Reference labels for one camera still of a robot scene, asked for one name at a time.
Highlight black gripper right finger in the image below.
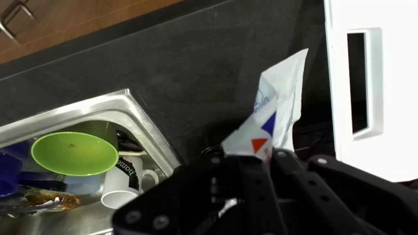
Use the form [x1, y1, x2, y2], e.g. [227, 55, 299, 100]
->
[271, 149, 418, 235]

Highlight wooden base cabinet doors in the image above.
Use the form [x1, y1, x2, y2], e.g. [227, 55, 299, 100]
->
[0, 0, 183, 64]

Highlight white first aid box lid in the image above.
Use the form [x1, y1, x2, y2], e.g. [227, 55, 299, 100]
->
[324, 0, 418, 181]

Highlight white first aid packet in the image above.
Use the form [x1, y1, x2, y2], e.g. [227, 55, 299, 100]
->
[221, 48, 308, 162]

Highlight white mug in sink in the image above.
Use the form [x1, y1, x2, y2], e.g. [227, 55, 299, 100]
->
[101, 157, 160, 209]

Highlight stainless steel sink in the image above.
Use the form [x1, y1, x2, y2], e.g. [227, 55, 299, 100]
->
[0, 89, 179, 235]

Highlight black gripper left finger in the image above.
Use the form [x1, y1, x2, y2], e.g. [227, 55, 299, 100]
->
[111, 157, 286, 235]

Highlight green bowl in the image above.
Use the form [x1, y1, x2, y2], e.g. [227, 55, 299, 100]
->
[30, 121, 119, 176]

